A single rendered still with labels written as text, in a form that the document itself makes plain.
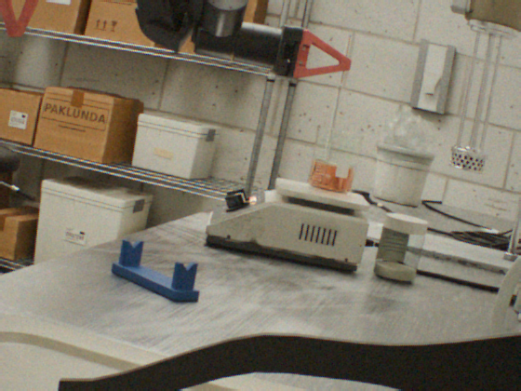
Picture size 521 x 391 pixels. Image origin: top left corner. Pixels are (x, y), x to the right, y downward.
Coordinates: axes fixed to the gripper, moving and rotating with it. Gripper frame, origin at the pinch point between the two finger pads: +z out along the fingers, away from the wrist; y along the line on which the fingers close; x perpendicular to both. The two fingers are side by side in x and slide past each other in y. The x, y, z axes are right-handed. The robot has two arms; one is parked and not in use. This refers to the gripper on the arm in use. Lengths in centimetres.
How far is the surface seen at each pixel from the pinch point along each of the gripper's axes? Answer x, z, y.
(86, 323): 26, -24, -55
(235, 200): 20.1, -10.5, -3.9
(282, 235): 22.9, -4.2, -7.2
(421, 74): -10, 58, 222
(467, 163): 10.3, 27.1, 26.1
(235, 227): 23.1, -10.0, -6.9
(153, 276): 25.2, -18.9, -35.8
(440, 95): -4, 66, 220
